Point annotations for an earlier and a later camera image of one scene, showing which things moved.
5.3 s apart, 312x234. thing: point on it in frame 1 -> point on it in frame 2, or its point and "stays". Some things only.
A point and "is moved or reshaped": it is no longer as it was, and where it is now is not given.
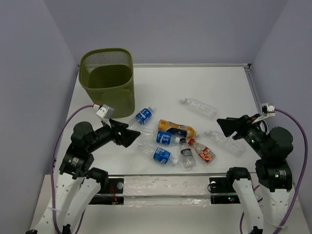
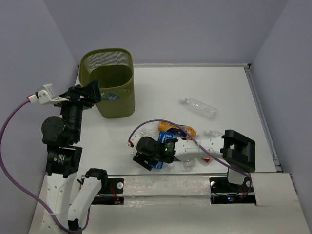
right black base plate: (222, 191) stays
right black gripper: (240, 124) -> (141, 158)
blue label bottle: (140, 118) -> (110, 96)
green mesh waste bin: (107, 75) stays
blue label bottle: (157, 154) is moved or reshaped
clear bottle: (200, 107) stays
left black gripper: (128, 136) -> (92, 90)
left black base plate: (115, 185) stays
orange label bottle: (164, 125) stays
